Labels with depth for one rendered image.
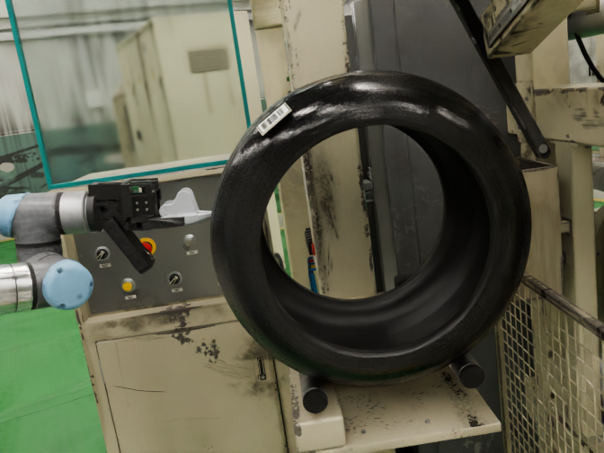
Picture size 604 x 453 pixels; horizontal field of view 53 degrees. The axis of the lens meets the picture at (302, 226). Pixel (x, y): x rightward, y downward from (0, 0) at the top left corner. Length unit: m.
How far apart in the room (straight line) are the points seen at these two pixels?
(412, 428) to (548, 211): 0.57
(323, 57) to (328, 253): 0.43
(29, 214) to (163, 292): 0.70
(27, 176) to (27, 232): 8.95
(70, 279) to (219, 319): 0.77
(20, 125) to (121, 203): 9.05
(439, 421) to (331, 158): 0.59
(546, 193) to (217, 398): 1.03
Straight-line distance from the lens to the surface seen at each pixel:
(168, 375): 1.78
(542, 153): 1.41
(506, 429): 1.69
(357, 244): 1.40
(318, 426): 1.13
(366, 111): 0.97
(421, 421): 1.21
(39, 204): 1.12
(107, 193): 1.10
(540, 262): 1.45
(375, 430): 1.19
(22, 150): 10.06
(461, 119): 1.01
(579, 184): 1.47
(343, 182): 1.37
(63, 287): 1.00
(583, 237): 1.50
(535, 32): 1.27
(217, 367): 1.76
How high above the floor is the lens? 1.43
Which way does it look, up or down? 12 degrees down
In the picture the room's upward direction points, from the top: 8 degrees counter-clockwise
